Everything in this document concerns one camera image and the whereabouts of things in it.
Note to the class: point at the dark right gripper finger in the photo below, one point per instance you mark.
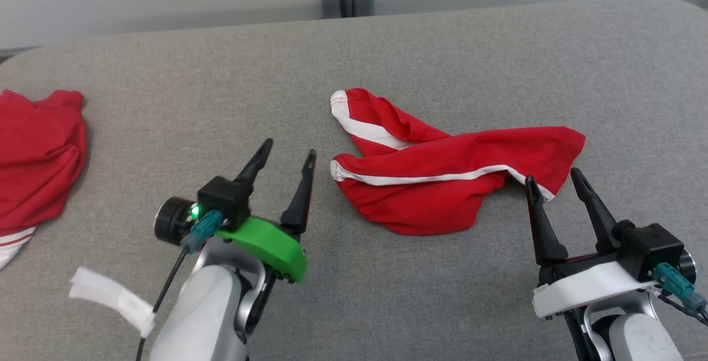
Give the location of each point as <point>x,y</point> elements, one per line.
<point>597,212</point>
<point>545,234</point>

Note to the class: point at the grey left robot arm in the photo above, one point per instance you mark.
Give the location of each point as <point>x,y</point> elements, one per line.
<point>199,311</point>

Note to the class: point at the grey fabric sofa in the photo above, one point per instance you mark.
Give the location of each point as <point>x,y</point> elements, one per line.
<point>166,101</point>

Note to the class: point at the red jersey with white sleeves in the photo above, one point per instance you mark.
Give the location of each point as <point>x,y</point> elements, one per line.
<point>33,156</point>

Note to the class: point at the red shorts with white stripe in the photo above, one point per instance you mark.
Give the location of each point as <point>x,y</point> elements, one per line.
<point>442,195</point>

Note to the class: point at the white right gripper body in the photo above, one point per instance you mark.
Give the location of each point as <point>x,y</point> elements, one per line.
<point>586,289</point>

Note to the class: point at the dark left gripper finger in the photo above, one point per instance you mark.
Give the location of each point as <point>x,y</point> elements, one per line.
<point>301,200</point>
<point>257,163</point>

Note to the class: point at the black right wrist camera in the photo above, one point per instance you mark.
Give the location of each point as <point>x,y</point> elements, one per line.
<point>655,247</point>

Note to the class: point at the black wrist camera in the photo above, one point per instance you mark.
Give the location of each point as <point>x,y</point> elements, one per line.
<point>655,247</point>
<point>221,198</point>

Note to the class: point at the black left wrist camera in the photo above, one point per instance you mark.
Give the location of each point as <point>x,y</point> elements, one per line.
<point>221,198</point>

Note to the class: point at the white tape label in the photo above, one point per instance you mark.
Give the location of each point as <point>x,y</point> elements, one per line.
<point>110,294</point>

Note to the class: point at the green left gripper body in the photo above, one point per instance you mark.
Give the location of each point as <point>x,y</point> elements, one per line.
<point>276,250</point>

